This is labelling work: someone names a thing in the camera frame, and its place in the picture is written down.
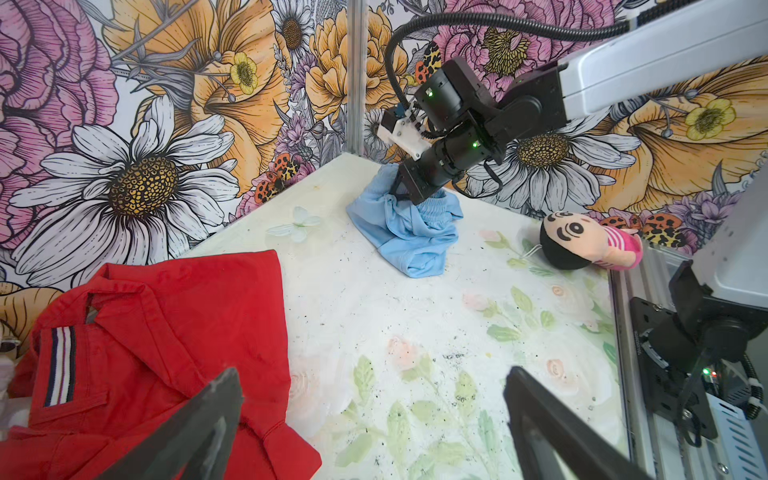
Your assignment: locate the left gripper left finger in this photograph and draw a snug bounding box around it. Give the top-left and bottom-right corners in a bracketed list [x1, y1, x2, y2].
[100, 368, 244, 479]

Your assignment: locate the light blue cloth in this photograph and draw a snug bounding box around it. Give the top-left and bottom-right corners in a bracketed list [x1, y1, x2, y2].
[346, 164, 463, 279]

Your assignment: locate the plush doll toy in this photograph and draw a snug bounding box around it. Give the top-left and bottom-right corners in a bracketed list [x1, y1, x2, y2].
[539, 211, 643, 271]

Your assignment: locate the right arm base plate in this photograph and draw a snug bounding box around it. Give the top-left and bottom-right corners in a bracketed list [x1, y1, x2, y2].
[629, 297, 699, 423]

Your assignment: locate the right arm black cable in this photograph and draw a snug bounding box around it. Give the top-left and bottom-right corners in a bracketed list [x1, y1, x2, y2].
[383, 0, 703, 115]

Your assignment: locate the aluminium front rail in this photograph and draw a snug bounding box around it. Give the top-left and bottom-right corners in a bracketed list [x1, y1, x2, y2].
[608, 245, 768, 480]

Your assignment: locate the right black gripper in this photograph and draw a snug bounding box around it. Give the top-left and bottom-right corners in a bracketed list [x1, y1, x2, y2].
[395, 121, 504, 205]

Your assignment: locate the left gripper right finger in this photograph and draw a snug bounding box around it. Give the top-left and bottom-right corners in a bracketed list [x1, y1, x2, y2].
[504, 366, 648, 480]

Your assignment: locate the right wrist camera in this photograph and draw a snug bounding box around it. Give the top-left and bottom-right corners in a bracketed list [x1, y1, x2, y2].
[376, 107, 432, 160]

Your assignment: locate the red shirt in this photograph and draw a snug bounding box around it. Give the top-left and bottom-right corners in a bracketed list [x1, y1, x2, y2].
[1, 250, 322, 479]

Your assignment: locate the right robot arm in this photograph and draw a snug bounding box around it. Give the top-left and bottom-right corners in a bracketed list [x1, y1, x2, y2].
[379, 1, 767, 425]

